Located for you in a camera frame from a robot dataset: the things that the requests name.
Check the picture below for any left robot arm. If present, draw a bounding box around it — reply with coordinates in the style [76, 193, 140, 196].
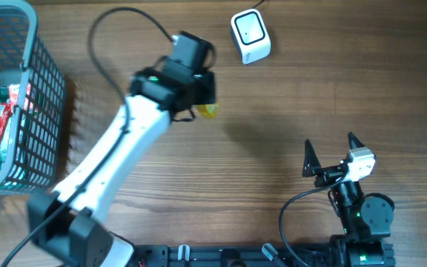
[27, 31, 216, 267]

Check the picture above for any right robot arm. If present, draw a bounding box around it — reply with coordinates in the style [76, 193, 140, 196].
[302, 132, 396, 266]

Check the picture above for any white barcode scanner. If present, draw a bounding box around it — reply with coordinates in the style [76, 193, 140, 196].
[231, 8, 271, 65]

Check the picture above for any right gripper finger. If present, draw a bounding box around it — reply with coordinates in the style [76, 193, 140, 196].
[303, 139, 321, 170]
[348, 132, 365, 149]

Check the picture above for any yellow oil bottle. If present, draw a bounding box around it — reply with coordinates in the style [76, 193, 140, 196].
[196, 103, 219, 119]

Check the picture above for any red tissue pack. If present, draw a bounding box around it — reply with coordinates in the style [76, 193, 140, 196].
[8, 84, 33, 112]

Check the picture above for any grey plastic mesh basket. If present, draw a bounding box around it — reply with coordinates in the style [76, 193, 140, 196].
[0, 1, 67, 195]

